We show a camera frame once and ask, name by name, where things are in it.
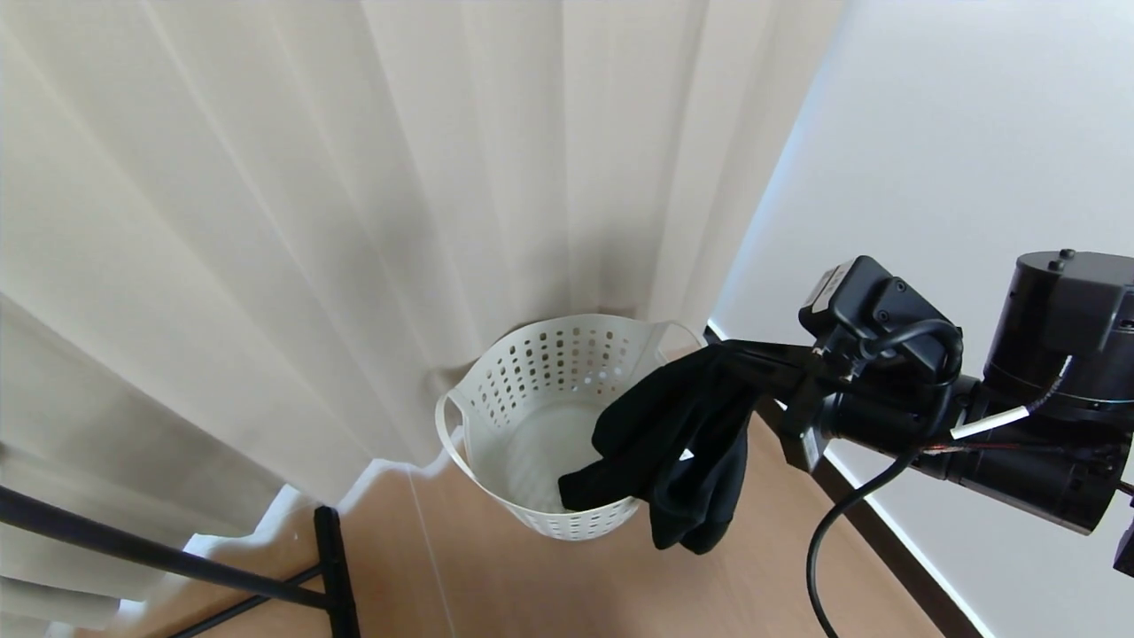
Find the white laundry basket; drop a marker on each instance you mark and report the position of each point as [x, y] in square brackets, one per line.
[549, 363]

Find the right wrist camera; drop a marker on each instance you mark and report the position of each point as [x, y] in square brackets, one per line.
[873, 310]

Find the beige curtain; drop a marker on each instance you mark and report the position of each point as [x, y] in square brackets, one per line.
[310, 177]

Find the black clothes rack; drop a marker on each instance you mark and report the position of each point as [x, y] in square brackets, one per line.
[332, 567]

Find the black garment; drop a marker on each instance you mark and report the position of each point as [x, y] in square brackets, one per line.
[691, 443]

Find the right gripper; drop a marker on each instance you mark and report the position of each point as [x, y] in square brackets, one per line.
[1001, 470]

